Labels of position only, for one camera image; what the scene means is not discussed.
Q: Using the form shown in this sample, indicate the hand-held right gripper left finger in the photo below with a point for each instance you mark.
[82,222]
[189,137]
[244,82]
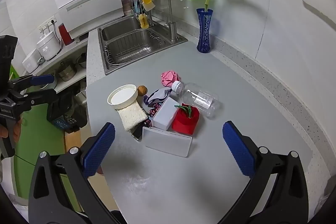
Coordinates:
[99,148]

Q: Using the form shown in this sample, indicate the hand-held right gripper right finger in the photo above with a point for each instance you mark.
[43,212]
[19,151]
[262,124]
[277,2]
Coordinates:
[239,148]

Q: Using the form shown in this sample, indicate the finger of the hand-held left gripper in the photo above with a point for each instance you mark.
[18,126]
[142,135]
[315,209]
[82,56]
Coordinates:
[42,98]
[43,79]

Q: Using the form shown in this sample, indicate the small black object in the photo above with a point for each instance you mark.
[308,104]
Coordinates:
[137,133]

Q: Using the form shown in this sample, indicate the white sponge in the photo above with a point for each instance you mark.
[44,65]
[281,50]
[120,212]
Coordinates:
[131,115]

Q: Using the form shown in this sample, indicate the white round plastic lid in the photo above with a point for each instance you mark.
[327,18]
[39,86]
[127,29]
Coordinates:
[122,96]

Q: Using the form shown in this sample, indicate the red box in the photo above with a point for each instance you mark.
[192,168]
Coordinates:
[183,123]

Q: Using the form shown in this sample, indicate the clear plastic bottle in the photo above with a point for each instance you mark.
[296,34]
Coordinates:
[199,100]

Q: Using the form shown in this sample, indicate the dark red patterned cloth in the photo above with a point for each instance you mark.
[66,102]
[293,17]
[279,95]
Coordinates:
[153,109]

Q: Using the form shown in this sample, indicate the white box lid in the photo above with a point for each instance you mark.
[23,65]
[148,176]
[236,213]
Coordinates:
[166,141]

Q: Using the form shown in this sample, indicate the brown walnut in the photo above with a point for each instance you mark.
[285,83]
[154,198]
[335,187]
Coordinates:
[142,90]

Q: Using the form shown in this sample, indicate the clear plastic container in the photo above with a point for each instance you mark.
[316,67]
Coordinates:
[165,113]

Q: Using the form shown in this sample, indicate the purple patterned cloth pouch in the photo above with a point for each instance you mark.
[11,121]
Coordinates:
[157,95]

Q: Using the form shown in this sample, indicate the pink paper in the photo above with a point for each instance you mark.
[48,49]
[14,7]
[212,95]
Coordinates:
[169,77]

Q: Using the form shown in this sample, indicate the person's left hand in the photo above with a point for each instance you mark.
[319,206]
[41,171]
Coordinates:
[17,132]

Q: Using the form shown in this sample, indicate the small white appliance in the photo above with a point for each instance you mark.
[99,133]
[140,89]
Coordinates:
[31,61]

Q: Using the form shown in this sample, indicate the steel pot with lid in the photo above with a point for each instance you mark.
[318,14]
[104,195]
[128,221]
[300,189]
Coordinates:
[67,73]
[82,61]

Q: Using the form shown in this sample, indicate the orange floor mat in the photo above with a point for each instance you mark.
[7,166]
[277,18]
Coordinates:
[74,141]

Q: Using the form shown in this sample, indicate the white rice cooker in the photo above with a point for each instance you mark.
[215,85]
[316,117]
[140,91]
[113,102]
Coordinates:
[48,47]

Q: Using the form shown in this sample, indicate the white open shelf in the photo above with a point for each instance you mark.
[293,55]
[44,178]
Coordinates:
[71,52]

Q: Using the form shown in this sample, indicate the white storage box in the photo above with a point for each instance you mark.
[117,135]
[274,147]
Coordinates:
[81,99]

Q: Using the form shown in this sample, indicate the green kitchen cabinet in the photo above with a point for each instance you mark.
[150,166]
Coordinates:
[39,140]

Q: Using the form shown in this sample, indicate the red cup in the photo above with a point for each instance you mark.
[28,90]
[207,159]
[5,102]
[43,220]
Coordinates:
[65,35]

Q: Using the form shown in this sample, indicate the white dishwasher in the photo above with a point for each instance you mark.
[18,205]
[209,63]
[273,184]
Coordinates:
[86,11]

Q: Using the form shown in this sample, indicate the stainless steel sink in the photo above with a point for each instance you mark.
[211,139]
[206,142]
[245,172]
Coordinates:
[120,32]

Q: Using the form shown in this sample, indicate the brown bottle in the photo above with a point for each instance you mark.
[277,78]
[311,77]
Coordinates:
[127,7]

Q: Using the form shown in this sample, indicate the yellow hanging sponge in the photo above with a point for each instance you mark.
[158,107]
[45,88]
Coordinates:
[143,22]

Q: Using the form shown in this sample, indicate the blue glass vase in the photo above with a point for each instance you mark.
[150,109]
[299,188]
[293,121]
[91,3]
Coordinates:
[204,35]

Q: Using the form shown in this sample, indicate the blue white tube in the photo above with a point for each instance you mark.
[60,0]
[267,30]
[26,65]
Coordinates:
[135,2]

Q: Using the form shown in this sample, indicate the slim gooseneck faucet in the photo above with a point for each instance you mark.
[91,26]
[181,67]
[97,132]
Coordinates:
[173,29]

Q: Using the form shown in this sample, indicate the white wall socket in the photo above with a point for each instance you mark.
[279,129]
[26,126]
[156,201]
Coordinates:
[47,23]

